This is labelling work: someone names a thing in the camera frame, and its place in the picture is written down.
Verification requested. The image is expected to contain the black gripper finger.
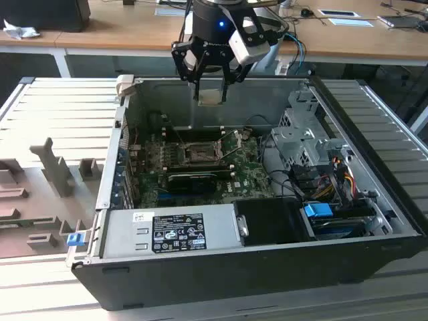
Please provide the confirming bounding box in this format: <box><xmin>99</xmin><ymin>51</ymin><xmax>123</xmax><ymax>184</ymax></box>
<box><xmin>220</xmin><ymin>62</ymin><xmax>251</xmax><ymax>103</ymax></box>
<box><xmin>171</xmin><ymin>37</ymin><xmax>209</xmax><ymax>101</ymax></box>

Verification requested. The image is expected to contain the small square silver CPU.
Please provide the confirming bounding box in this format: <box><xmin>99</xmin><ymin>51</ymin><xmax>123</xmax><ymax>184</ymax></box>
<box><xmin>197</xmin><ymin>89</ymin><xmax>225</xmax><ymax>108</ymax></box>

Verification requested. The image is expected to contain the metal CPU socket cover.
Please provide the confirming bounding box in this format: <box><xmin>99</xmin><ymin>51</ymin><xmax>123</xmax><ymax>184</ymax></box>
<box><xmin>216</xmin><ymin>128</ymin><xmax>243</xmax><ymax>158</ymax></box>

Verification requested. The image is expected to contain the thin wire locking lever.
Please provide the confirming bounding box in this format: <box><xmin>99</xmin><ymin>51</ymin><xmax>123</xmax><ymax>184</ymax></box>
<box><xmin>222</xmin><ymin>138</ymin><xmax>249</xmax><ymax>162</ymax></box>
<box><xmin>173</xmin><ymin>128</ymin><xmax>188</xmax><ymax>150</ymax></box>

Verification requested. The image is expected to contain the black RAM slot bank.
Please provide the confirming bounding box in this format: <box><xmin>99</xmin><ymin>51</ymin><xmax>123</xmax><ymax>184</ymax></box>
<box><xmin>165</xmin><ymin>163</ymin><xmax>235</xmax><ymax>179</ymax></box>
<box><xmin>164</xmin><ymin>124</ymin><xmax>229</xmax><ymax>142</ymax></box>

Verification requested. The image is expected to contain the CPU socket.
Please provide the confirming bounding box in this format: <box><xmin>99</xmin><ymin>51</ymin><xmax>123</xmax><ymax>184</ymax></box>
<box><xmin>178</xmin><ymin>141</ymin><xmax>224</xmax><ymax>167</ymax></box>

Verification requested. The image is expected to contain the blue expansion slot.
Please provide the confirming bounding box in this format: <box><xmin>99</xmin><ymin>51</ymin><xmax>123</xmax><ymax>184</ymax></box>
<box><xmin>156</xmin><ymin>191</ymin><xmax>176</xmax><ymax>206</ymax></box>

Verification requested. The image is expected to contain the long wooden desk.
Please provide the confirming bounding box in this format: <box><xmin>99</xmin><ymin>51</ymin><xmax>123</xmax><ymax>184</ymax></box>
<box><xmin>0</xmin><ymin>0</ymin><xmax>428</xmax><ymax>78</ymax></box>

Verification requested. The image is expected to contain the silver metal disk cage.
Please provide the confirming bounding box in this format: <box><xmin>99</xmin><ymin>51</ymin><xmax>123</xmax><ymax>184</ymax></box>
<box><xmin>270</xmin><ymin>89</ymin><xmax>356</xmax><ymax>175</ymax></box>

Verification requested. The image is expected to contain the green motherboard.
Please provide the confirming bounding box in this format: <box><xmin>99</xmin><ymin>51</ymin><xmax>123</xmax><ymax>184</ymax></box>
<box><xmin>128</xmin><ymin>132</ymin><xmax>276</xmax><ymax>209</ymax></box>

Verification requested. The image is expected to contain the black box on desk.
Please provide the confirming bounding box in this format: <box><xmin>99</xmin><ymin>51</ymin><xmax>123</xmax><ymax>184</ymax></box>
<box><xmin>0</xmin><ymin>0</ymin><xmax>92</xmax><ymax>33</ymax></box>

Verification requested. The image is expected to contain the blue disk carrier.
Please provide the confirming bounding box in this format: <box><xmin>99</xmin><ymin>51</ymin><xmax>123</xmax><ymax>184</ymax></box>
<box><xmin>303</xmin><ymin>201</ymin><xmax>334</xmax><ymax>221</ymax></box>

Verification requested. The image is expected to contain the crumpled white paper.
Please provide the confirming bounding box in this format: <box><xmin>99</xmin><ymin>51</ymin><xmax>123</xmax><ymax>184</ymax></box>
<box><xmin>2</xmin><ymin>18</ymin><xmax>41</xmax><ymax>40</ymax></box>

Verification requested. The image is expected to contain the grey parts rack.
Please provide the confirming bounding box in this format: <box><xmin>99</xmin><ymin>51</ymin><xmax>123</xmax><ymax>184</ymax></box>
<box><xmin>0</xmin><ymin>136</ymin><xmax>105</xmax><ymax>259</ymax></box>

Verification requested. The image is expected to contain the black power supply label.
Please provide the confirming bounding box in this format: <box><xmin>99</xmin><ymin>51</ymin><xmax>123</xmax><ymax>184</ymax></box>
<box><xmin>152</xmin><ymin>212</ymin><xmax>208</xmax><ymax>253</ymax></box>

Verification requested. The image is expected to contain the grey laptop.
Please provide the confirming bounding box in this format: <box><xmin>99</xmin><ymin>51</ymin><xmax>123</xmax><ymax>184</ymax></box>
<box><xmin>377</xmin><ymin>14</ymin><xmax>423</xmax><ymax>30</ymax></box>

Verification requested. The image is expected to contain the grey power supply unit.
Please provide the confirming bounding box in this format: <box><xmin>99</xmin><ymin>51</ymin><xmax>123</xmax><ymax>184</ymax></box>
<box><xmin>102</xmin><ymin>203</ymin><xmax>249</xmax><ymax>259</ymax></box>

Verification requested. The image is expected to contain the black hard disk drive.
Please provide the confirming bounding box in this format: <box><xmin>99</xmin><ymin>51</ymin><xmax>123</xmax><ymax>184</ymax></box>
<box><xmin>310</xmin><ymin>216</ymin><xmax>366</xmax><ymax>240</ymax></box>

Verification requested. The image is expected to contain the black open PC case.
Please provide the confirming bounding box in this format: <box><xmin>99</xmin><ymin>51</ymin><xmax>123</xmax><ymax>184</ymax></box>
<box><xmin>71</xmin><ymin>74</ymin><xmax>428</xmax><ymax>312</ymax></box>

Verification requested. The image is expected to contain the blue plastic case latch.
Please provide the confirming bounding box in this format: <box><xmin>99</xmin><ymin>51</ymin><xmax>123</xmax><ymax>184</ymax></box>
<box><xmin>66</xmin><ymin>232</ymin><xmax>85</xmax><ymax>247</ymax></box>

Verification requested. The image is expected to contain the green RAM stick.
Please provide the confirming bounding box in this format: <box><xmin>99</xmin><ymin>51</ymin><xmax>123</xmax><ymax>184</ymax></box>
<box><xmin>0</xmin><ymin>219</ymin><xmax>56</xmax><ymax>230</ymax></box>

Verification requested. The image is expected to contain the small grey wrist camera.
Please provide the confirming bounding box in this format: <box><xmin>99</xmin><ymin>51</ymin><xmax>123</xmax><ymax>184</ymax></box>
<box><xmin>185</xmin><ymin>49</ymin><xmax>197</xmax><ymax>73</ymax></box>

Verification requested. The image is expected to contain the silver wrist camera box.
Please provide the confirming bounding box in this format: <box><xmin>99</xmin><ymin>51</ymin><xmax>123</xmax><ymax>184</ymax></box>
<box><xmin>228</xmin><ymin>19</ymin><xmax>272</xmax><ymax>66</ymax></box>

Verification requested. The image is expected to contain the beige case handle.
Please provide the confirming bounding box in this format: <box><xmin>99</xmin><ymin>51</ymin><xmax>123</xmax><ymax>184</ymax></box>
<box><xmin>115</xmin><ymin>74</ymin><xmax>136</xmax><ymax>98</ymax></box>

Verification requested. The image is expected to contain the blue cable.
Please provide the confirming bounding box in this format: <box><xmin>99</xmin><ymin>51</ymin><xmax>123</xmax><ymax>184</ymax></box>
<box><xmin>283</xmin><ymin>31</ymin><xmax>307</xmax><ymax>68</ymax></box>

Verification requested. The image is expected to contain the black wire loop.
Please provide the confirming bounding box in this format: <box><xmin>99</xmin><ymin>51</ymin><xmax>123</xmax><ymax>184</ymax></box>
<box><xmin>262</xmin><ymin>169</ymin><xmax>303</xmax><ymax>202</ymax></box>

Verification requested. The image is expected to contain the red yellow wire bundle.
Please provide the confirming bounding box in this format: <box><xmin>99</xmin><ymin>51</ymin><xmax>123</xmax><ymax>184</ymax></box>
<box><xmin>314</xmin><ymin>166</ymin><xmax>356</xmax><ymax>199</ymax></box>

